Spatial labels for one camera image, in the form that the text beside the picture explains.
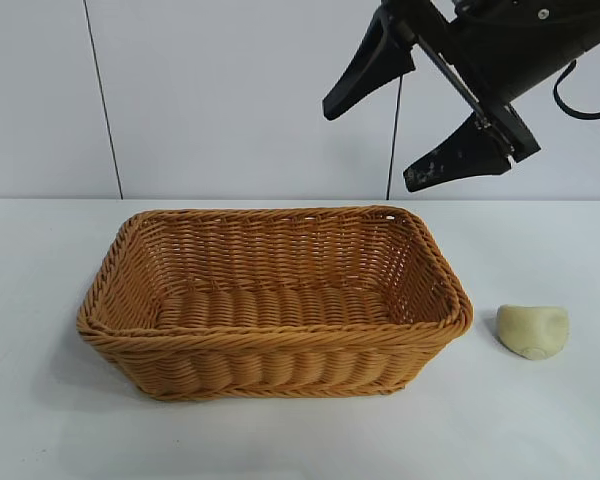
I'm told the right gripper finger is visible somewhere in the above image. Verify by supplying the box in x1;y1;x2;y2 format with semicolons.
402;111;511;195
322;10;416;122

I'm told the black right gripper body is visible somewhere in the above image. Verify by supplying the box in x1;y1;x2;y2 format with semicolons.
382;0;542;165

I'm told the pale yellow egg yolk pastry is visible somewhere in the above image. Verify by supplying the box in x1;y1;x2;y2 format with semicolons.
496;303;572;361

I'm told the brown woven wicker basket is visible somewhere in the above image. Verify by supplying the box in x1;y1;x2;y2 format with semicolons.
76;203;475;402

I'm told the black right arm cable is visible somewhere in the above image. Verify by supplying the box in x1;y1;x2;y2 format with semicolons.
553;37;600;123

